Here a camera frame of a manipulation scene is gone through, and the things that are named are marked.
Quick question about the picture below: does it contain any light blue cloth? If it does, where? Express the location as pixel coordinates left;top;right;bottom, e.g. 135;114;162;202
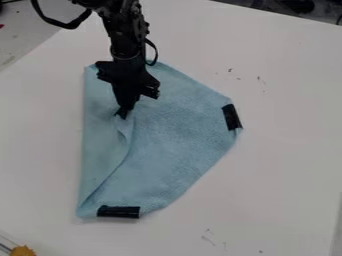
73;61;245;221

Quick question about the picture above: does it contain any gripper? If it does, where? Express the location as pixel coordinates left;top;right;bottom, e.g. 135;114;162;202
93;58;162;120

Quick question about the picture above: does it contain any yellow toy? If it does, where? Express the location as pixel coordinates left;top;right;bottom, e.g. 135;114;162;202
9;244;38;256

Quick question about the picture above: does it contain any black cable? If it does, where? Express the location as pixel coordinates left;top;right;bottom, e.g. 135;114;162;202
29;0;94;31

